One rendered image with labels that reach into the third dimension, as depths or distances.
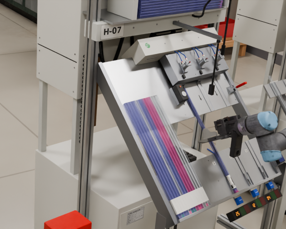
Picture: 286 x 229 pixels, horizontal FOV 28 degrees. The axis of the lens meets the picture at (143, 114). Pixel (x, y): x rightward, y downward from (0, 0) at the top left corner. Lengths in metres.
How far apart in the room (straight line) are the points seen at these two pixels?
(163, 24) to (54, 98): 2.79
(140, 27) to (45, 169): 0.90
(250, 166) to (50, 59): 1.02
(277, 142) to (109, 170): 0.85
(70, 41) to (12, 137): 2.06
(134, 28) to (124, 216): 0.80
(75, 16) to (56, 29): 0.16
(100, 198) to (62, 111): 2.43
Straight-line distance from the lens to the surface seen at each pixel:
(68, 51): 2.47
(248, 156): 2.60
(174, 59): 2.49
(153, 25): 2.43
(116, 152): 2.88
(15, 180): 3.85
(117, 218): 2.47
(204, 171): 2.40
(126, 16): 2.31
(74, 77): 2.47
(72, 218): 2.08
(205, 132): 2.39
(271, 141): 2.25
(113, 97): 2.28
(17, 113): 4.83
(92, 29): 2.25
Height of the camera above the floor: 1.94
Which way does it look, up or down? 23 degrees down
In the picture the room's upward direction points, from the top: 6 degrees clockwise
